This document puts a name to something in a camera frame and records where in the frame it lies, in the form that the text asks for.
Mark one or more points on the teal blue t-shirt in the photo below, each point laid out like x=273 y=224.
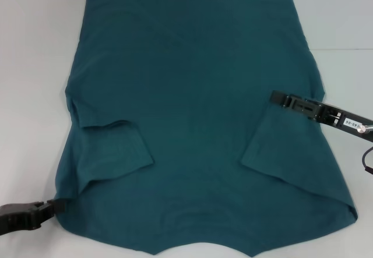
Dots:
x=189 y=109

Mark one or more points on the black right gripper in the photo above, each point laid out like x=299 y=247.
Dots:
x=329 y=115

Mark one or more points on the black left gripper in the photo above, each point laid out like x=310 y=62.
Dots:
x=13 y=217

